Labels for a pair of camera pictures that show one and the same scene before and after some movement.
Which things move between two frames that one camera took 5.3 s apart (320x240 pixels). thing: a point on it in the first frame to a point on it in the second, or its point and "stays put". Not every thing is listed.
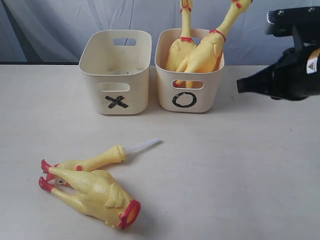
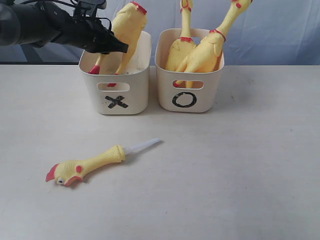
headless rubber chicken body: (98, 195) to (129, 21)
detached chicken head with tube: (117, 154) stays put
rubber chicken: (204, 56) stays put
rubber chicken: (180, 49) stays put
